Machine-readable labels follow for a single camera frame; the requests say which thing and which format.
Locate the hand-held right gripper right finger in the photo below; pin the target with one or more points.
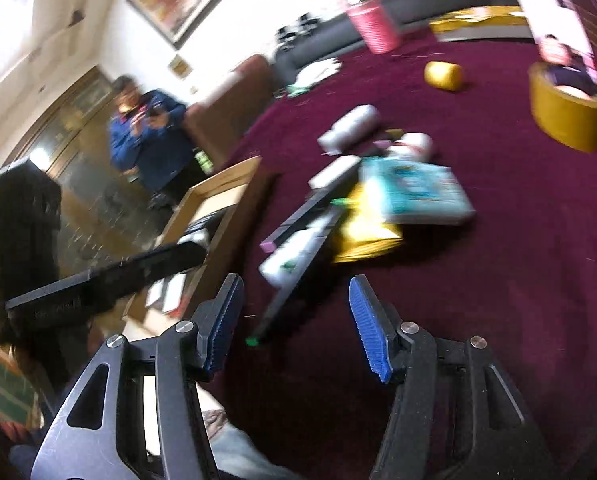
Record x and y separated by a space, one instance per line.
368 330

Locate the white gloves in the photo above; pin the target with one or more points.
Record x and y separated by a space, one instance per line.
318 71

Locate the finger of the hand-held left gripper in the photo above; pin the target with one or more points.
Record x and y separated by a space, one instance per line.
128 272

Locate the large white bottle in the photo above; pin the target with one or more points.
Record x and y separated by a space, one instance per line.
351 127

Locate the person's jeans leg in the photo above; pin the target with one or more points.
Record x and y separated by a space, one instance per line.
243 455

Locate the small white medicine box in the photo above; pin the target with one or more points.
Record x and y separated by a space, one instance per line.
166 295

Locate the wooden glass cabinet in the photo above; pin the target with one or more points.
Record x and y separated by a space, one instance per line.
78 125

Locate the pink yarn spool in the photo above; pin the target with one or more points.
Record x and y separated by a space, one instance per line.
373 22

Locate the black white package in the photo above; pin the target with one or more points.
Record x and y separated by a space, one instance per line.
293 260

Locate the small yellow tape roll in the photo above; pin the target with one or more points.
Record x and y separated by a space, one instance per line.
443 76

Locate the brown chair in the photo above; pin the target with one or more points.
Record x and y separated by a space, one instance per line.
228 105

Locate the small gold wall plaque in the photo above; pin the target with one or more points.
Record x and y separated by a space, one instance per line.
178 66

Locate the yellow packet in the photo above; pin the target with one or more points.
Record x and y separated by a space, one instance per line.
366 240

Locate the white charger plug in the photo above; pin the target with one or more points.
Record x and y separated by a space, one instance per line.
334 171

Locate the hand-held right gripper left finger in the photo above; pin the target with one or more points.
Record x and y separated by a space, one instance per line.
222 330

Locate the black tube with pink end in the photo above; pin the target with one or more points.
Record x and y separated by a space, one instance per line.
303 215

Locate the flat box with yellow tape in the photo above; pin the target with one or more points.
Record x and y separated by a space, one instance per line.
478 22

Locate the teal box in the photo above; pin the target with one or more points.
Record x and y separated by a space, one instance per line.
418 190

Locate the large yellow tape roll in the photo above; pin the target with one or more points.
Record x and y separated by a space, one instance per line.
563 115

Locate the cardboard box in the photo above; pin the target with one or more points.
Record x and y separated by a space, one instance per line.
231 195

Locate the smartphone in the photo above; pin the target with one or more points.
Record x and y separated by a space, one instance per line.
548 5

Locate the white pill bottle red label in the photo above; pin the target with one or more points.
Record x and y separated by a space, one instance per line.
413 146

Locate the black sofa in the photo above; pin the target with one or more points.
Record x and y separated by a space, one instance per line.
328 45

